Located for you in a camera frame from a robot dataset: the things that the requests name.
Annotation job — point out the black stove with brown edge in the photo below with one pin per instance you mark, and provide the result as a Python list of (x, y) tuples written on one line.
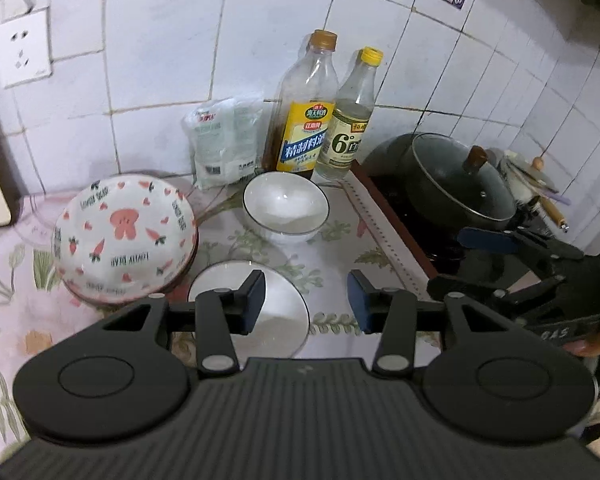
[(405, 215)]

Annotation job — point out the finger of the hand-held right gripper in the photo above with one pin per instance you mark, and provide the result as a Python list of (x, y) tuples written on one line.
[(455, 286), (485, 240)]

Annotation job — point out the grey kitchen utensil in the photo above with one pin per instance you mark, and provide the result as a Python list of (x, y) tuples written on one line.
[(517, 170)]

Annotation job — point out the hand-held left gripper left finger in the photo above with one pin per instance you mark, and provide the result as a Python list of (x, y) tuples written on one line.
[(254, 305)]

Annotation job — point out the rabbit print ceramic plate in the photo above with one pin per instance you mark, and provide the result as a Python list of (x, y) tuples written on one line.
[(125, 240)]

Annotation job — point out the clear vinegar bottle yellow cap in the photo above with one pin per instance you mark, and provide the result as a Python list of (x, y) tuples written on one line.
[(347, 135)]

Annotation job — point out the white wall socket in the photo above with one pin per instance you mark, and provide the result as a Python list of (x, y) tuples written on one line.
[(22, 47)]

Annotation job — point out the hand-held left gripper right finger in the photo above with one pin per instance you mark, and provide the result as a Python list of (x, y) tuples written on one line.
[(359, 305)]

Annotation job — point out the white salt bag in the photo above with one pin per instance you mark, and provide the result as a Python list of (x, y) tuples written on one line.
[(225, 145)]

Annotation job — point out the floral tablecloth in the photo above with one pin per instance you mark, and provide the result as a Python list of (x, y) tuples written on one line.
[(10, 310)]

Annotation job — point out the person's right hand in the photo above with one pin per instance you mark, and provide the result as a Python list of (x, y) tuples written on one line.
[(592, 344)]

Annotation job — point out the glass pot lid wooden knob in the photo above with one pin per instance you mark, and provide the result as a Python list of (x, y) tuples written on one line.
[(445, 170)]

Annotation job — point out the white bowl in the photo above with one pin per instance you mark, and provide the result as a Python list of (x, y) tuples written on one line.
[(280, 320), (285, 207)]

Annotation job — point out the cooking wine bottle yellow label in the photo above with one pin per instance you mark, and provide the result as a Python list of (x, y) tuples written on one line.
[(302, 135)]

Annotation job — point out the black cooking pot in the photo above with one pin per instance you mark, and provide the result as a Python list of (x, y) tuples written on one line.
[(380, 157)]

